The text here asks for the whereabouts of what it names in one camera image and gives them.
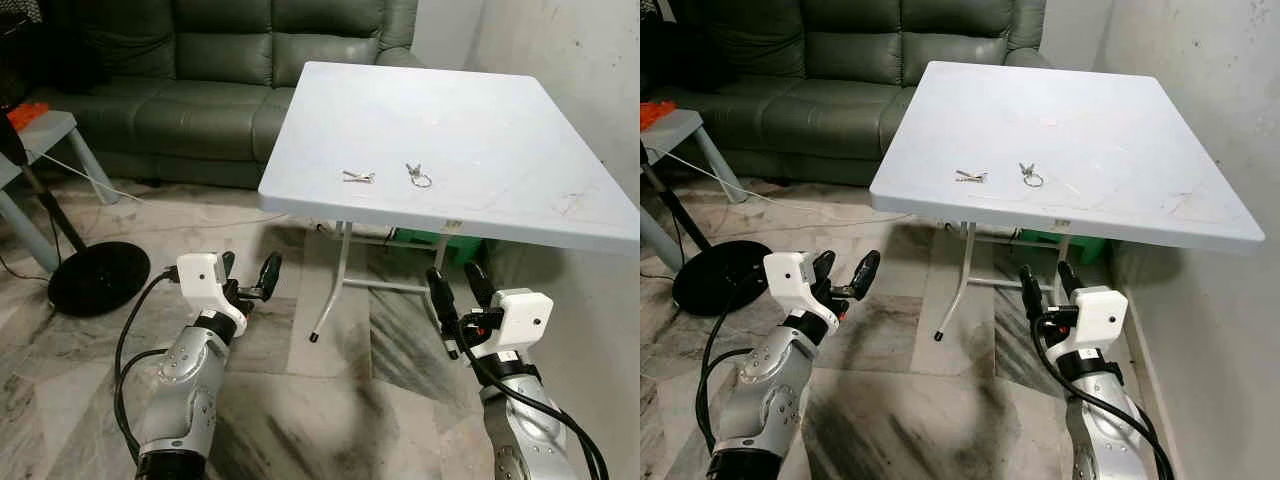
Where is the green box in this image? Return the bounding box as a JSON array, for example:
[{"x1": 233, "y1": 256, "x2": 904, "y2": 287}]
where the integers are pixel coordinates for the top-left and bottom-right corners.
[
  {"x1": 388, "y1": 228, "x2": 488, "y2": 267},
  {"x1": 1018, "y1": 228, "x2": 1109, "y2": 266}
]

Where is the black stand with round base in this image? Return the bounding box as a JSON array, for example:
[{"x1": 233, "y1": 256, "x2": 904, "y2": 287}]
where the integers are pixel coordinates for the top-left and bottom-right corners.
[
  {"x1": 0, "y1": 125, "x2": 151, "y2": 319},
  {"x1": 640, "y1": 140, "x2": 773, "y2": 318}
]

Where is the white folding table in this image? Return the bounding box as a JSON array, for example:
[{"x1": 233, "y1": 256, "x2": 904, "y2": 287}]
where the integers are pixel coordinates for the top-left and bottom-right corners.
[
  {"x1": 870, "y1": 60, "x2": 1266, "y2": 344},
  {"x1": 258, "y1": 62, "x2": 641, "y2": 344}
]

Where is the green leather sofa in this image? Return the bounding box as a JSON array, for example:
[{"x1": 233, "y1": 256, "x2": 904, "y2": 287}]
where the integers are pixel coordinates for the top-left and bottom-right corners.
[
  {"x1": 40, "y1": 0, "x2": 423, "y2": 191},
  {"x1": 655, "y1": 0, "x2": 1051, "y2": 188}
]

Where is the grey side table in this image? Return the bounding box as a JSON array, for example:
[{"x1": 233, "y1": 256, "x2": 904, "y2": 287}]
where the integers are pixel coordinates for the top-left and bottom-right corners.
[
  {"x1": 640, "y1": 108, "x2": 749, "y2": 271},
  {"x1": 0, "y1": 110, "x2": 121, "y2": 273}
]

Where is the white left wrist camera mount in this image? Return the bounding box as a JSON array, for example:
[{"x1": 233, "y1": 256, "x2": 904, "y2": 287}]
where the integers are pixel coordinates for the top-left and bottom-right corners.
[
  {"x1": 177, "y1": 253, "x2": 249, "y2": 337},
  {"x1": 764, "y1": 252, "x2": 842, "y2": 337}
]

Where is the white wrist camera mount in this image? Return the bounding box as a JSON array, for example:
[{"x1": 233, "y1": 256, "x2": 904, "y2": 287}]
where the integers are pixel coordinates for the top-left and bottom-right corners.
[
  {"x1": 1072, "y1": 286, "x2": 1129, "y2": 363},
  {"x1": 177, "y1": 253, "x2": 249, "y2": 337},
  {"x1": 487, "y1": 289, "x2": 554, "y2": 357},
  {"x1": 764, "y1": 252, "x2": 842, "y2": 337}
]

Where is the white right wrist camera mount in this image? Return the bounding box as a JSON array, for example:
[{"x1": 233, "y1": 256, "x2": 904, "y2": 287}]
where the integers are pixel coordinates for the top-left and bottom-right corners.
[
  {"x1": 1072, "y1": 286, "x2": 1129, "y2": 363},
  {"x1": 487, "y1": 289, "x2": 554, "y2": 357}
]

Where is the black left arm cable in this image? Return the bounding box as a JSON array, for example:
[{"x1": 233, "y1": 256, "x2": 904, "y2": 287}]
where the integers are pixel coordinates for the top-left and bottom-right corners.
[
  {"x1": 696, "y1": 270, "x2": 769, "y2": 456},
  {"x1": 113, "y1": 265, "x2": 181, "y2": 463}
]

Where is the thin white cord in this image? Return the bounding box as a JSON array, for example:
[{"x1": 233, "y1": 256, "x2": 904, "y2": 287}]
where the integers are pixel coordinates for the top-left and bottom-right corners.
[
  {"x1": 665, "y1": 150, "x2": 916, "y2": 225},
  {"x1": 45, "y1": 150, "x2": 291, "y2": 227}
]

